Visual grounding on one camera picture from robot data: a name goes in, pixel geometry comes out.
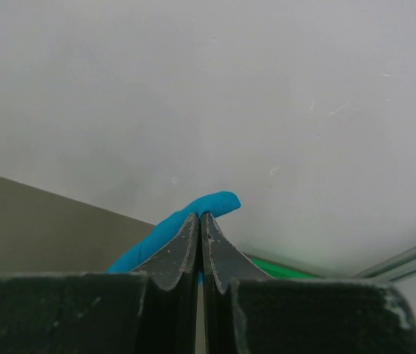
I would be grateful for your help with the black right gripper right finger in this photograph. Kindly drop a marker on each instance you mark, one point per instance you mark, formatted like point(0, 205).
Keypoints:
point(249, 311)

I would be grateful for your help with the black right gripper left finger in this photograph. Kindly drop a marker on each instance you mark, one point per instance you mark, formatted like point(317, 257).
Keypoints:
point(151, 309)

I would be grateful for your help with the green plastic bin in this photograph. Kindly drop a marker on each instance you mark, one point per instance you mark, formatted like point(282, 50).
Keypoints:
point(278, 270)

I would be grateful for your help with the right aluminium corner post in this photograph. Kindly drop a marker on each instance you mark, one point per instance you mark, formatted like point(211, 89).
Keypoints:
point(396, 268)

